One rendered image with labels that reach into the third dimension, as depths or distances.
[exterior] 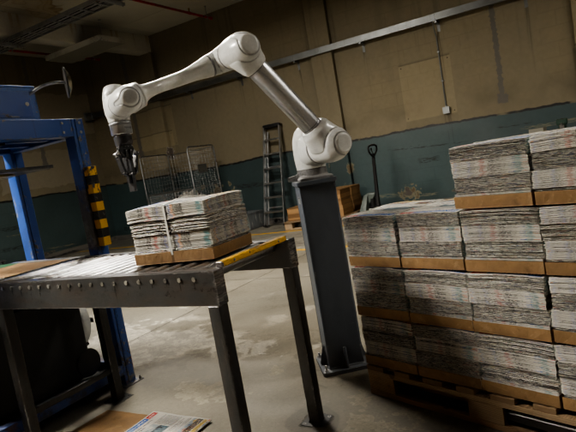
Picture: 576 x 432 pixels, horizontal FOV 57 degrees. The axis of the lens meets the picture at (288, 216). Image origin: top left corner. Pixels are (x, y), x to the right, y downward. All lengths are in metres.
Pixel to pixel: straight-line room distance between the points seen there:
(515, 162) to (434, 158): 7.11
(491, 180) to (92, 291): 1.53
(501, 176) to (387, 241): 0.57
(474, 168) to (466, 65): 6.96
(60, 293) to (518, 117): 7.42
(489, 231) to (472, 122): 6.90
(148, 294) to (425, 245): 1.06
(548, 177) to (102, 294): 1.62
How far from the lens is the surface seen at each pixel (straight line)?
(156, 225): 2.10
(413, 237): 2.16
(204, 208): 1.96
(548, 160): 1.85
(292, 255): 2.19
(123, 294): 2.08
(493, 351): 2.12
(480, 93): 8.83
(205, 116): 11.03
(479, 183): 1.96
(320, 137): 2.50
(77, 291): 2.28
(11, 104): 3.17
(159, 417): 2.80
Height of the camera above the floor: 1.10
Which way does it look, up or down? 6 degrees down
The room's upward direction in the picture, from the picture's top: 10 degrees counter-clockwise
